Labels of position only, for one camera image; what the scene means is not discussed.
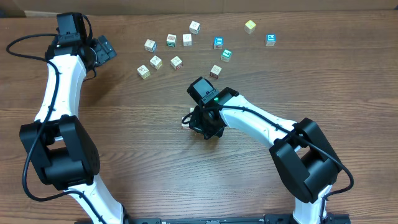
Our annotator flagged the white block red letter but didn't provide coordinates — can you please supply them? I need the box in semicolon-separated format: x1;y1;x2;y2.
210;65;222;79

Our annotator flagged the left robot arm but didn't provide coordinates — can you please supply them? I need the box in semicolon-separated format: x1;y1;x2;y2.
19;12;127;223

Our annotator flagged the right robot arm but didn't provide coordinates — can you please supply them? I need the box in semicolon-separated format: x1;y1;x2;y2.
182;77;349;223

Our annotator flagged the white block blue side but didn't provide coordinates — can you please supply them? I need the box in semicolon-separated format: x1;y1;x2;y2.
144;39;157;53

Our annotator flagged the white X block yellow side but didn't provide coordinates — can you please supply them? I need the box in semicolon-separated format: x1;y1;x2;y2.
150;55;163;70

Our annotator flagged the white block red side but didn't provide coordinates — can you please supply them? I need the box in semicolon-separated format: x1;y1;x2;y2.
170;56;183;70

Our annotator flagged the green L block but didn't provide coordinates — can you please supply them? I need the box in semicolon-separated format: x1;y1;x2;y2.
220;49;233;62

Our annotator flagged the white block green side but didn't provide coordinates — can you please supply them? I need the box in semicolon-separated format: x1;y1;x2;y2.
166;34;177;47

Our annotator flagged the blue T block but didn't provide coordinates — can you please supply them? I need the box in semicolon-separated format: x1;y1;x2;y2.
213;37;223;49

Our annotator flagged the plain white number block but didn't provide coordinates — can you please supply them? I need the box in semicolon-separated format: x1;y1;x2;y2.
182;34;192;47

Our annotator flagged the white block top centre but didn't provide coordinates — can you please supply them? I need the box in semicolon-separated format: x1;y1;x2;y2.
189;21;200;35

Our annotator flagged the yellow top block far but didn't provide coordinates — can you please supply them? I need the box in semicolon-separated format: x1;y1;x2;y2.
244;20;256;34

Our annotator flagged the blue P block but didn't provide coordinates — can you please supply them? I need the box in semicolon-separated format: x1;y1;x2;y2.
266;34;276;47

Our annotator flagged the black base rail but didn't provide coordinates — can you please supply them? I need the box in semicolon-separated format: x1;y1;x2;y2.
74;213;352;224

